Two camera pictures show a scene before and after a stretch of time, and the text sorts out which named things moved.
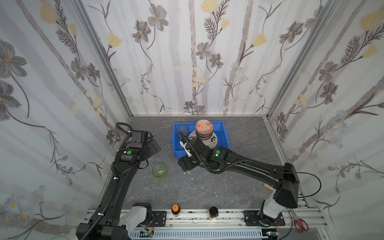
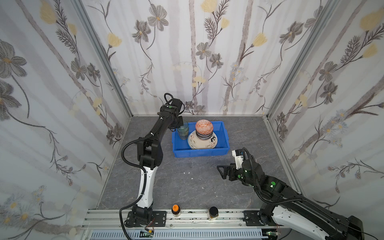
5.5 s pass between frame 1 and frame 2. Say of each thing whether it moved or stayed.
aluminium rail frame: stayed
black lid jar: stayed
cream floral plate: stayed
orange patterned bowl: stayed
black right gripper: moved
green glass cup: moved
